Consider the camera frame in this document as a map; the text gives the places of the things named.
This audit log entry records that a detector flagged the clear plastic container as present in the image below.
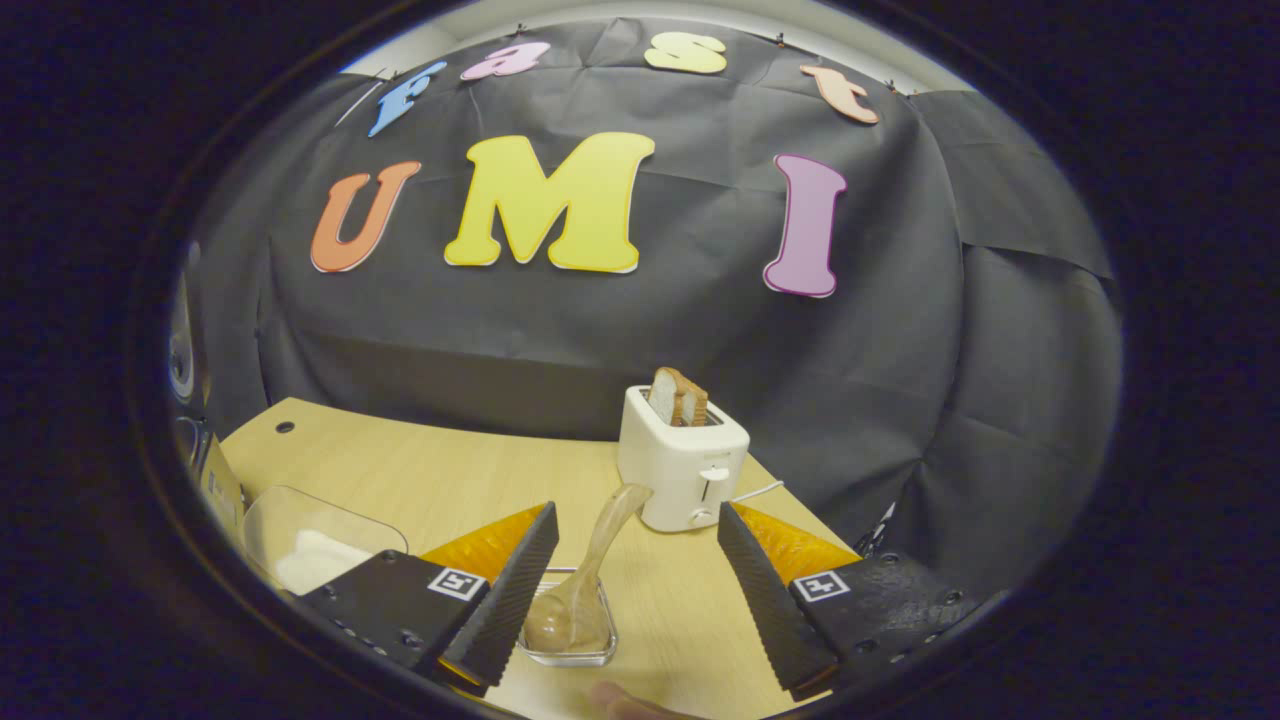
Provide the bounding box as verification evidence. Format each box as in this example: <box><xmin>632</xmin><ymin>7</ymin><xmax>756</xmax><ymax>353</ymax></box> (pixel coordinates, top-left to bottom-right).
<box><xmin>242</xmin><ymin>486</ymin><xmax>409</xmax><ymax>599</ymax></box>

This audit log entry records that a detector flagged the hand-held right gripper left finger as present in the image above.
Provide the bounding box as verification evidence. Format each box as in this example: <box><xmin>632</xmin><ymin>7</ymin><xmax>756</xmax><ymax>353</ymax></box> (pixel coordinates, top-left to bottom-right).
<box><xmin>298</xmin><ymin>503</ymin><xmax>561</xmax><ymax>699</ymax></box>

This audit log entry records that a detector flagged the metal chopstick holder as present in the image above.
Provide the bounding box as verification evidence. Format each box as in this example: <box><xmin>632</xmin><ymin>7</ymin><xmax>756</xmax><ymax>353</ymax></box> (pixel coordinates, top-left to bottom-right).
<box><xmin>517</xmin><ymin>568</ymin><xmax>618</xmax><ymax>668</ymax></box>

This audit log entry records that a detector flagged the silver rice cooker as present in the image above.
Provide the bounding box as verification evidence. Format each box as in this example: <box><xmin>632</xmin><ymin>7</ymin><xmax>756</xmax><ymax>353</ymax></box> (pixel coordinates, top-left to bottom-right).
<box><xmin>168</xmin><ymin>240</ymin><xmax>247</xmax><ymax>553</ymax></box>

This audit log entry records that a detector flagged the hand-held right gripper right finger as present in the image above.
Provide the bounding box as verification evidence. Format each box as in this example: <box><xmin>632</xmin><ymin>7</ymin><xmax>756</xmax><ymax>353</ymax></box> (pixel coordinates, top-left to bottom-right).
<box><xmin>717</xmin><ymin>503</ymin><xmax>1009</xmax><ymax>703</ymax></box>

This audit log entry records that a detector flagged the black backdrop cloth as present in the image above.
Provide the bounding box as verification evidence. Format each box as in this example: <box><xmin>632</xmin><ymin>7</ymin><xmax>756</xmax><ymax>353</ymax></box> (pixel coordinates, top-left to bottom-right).
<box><xmin>190</xmin><ymin>18</ymin><xmax>1123</xmax><ymax>591</ymax></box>

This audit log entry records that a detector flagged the white rice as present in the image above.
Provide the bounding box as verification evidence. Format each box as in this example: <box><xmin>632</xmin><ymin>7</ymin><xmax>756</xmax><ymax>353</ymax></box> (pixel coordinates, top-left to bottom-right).
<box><xmin>275</xmin><ymin>530</ymin><xmax>377</xmax><ymax>598</ymax></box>

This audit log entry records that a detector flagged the wooden spoon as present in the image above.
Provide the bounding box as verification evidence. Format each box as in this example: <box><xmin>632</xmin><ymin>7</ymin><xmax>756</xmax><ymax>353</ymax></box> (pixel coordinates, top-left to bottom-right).
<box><xmin>522</xmin><ymin>484</ymin><xmax>654</xmax><ymax>653</ymax></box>

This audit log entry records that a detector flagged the white toaster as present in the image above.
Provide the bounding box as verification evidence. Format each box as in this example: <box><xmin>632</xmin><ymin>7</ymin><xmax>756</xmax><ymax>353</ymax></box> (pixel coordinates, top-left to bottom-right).
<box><xmin>617</xmin><ymin>385</ymin><xmax>751</xmax><ymax>534</ymax></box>

